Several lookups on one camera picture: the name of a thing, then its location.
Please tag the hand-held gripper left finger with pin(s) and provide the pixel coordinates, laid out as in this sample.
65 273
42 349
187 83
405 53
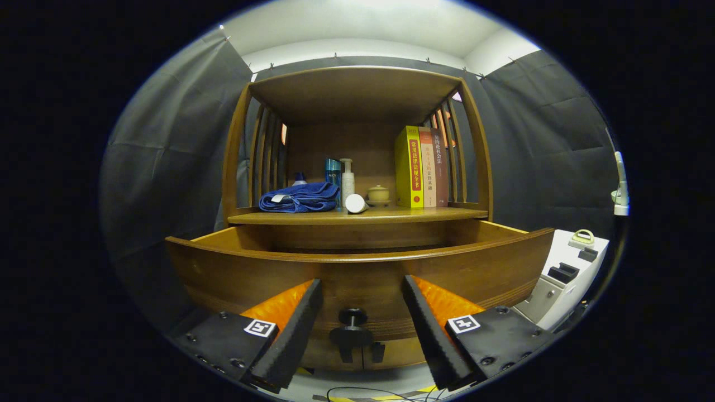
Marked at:
291 340

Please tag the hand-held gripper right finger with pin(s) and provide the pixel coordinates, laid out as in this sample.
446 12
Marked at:
433 340

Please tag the black drawer knob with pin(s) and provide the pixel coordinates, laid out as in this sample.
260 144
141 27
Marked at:
352 336

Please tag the wooden drawer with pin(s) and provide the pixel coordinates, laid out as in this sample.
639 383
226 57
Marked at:
363 279

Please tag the white green facial cleanser tube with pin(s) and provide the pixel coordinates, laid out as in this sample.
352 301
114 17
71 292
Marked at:
355 203

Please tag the wooden cabinet door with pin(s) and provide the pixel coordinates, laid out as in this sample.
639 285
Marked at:
324 354
399 352

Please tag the white side cabinet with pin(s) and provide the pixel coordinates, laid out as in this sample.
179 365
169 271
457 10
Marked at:
570 279

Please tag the wooden cabinet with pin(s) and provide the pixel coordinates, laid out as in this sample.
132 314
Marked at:
352 95

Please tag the yellow black floor tape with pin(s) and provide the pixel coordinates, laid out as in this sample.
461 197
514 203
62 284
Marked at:
391 397

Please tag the blue folded towel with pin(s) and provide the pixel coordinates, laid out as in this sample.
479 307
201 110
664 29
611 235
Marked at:
299 200

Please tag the black plastic block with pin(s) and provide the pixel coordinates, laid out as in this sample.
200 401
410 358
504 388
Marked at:
562 272
587 254

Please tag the beige lidded teacup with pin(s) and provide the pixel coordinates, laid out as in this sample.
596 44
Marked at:
379 194

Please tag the small white blue-capped bottle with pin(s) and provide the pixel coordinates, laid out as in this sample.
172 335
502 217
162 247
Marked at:
300 180

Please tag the white pump bottle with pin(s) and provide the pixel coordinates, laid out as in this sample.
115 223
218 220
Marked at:
347 181

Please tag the orange white book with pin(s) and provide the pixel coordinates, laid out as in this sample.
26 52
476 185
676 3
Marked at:
428 167

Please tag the brown book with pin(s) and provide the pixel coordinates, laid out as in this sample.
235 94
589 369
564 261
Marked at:
441 167

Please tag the yellow book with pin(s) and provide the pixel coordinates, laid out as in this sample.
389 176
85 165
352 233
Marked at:
410 167

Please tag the blue bottle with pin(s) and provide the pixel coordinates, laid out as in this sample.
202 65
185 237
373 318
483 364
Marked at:
333 170

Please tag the white stand device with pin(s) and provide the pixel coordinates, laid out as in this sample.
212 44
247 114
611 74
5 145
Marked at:
620 192

